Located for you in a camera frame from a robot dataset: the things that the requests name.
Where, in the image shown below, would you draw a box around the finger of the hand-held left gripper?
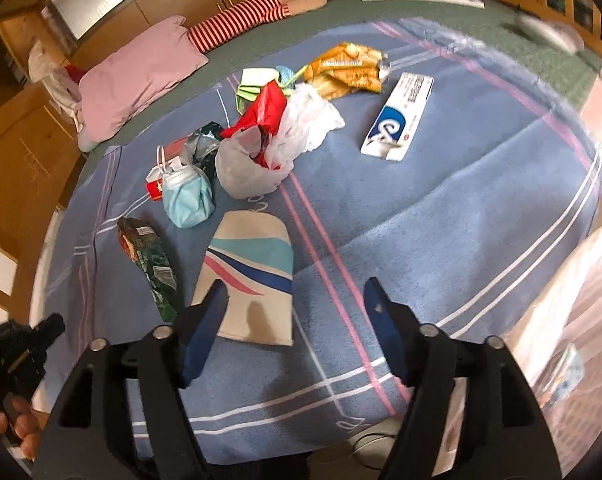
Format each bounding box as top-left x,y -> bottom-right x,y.
30,312 -> 66,350

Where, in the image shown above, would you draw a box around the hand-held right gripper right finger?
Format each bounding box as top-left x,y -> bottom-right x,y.
363,276 -> 564,480

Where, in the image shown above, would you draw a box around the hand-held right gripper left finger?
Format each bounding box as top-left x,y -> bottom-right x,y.
33,279 -> 229,480

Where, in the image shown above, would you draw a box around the yellow snack bag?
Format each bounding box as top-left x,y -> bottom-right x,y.
302,44 -> 392,101

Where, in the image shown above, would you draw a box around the person's left hand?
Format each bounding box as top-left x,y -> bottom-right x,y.
0,394 -> 44,462

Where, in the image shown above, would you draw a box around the white paper bag teal stripes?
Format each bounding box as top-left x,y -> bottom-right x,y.
191,210 -> 295,347

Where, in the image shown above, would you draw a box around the green snack wrapper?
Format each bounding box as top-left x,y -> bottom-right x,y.
117,217 -> 180,323

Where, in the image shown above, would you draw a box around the grey slipper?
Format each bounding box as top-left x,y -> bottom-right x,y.
348,422 -> 399,461

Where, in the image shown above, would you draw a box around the blue striped blanket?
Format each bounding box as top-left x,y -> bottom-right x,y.
33,19 -> 602,466

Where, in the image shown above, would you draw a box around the blue face mask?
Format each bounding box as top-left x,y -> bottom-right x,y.
161,165 -> 216,228

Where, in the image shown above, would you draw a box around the red cardboard box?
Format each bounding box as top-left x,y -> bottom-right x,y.
146,145 -> 183,203

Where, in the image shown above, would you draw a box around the crumpled silver dark wrapper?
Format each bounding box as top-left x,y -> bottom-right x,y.
178,122 -> 224,181

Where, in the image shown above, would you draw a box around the translucent pink plastic bag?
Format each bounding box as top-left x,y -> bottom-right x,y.
506,222 -> 602,461

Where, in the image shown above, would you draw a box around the white blue toothpaste box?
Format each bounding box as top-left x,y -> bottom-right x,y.
359,72 -> 435,162

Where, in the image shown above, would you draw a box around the white plastic bag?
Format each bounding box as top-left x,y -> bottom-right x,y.
268,84 -> 346,171

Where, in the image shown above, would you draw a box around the red plastic bag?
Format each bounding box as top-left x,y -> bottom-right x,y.
221,81 -> 288,168

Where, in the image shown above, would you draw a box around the pile of clothes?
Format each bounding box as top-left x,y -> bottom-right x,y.
28,40 -> 84,128

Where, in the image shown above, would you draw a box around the green paper pack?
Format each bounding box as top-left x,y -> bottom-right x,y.
236,66 -> 282,113

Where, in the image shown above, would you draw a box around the pink pillow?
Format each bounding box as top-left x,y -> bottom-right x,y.
77,16 -> 209,147

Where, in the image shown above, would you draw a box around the red white striped plush doll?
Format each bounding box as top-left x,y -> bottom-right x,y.
188,0 -> 338,55

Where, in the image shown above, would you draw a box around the green bed sheet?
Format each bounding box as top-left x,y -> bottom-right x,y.
78,0 -> 602,161

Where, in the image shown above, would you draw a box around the white blurred object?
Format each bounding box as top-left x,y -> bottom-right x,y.
514,12 -> 584,53

